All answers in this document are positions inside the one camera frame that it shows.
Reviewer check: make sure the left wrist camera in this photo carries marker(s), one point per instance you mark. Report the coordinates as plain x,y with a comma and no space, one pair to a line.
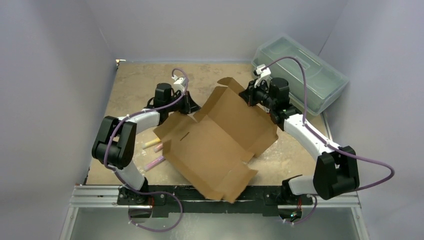
180,83

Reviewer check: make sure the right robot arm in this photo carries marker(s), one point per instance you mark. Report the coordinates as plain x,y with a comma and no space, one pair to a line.
336,168

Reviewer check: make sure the orange pink highlighter marker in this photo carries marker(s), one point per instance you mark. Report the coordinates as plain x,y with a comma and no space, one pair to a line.
158,148

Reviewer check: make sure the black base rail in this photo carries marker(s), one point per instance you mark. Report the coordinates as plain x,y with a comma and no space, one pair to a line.
255,199

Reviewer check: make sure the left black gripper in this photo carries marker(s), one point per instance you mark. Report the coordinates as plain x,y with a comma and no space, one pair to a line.
189,105

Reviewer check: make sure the purple highlighter marker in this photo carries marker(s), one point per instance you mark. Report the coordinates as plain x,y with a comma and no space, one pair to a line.
153,163

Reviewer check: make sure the translucent green plastic toolbox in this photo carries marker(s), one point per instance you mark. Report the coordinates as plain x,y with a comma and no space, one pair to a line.
324,83

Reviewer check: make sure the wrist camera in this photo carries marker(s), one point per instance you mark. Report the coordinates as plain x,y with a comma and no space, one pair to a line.
180,83
262,72

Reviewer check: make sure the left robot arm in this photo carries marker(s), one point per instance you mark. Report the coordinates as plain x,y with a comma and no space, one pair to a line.
115,141

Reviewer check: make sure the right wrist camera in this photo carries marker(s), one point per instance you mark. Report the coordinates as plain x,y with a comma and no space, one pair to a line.
262,72

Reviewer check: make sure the brown cardboard box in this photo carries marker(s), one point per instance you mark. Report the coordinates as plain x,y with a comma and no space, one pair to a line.
213,147

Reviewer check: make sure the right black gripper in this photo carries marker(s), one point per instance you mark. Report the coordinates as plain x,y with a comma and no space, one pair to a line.
250,94

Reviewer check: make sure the yellow highlighter marker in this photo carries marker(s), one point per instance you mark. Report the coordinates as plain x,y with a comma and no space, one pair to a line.
150,143

